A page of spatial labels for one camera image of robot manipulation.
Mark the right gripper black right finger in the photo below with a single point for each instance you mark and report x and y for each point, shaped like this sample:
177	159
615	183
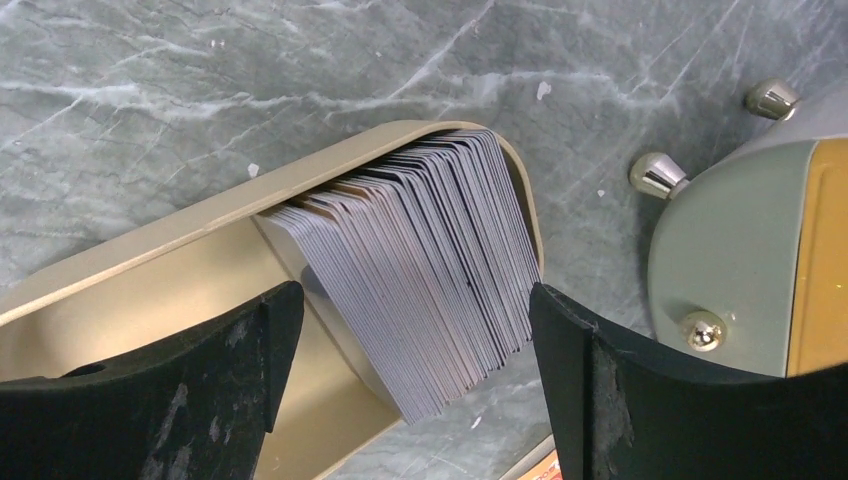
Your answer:
624	406

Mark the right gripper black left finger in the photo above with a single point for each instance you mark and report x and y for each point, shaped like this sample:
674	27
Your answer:
194	405

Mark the beige plastic tray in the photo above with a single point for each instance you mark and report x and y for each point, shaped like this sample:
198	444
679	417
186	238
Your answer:
199	263

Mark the orange patterned card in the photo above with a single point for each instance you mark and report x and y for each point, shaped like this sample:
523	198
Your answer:
540	463

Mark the stack of grey cards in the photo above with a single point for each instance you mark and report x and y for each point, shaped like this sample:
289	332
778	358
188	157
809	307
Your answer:
420	263

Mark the round pastel drawer box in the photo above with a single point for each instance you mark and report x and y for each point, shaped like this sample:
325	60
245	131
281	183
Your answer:
747	264

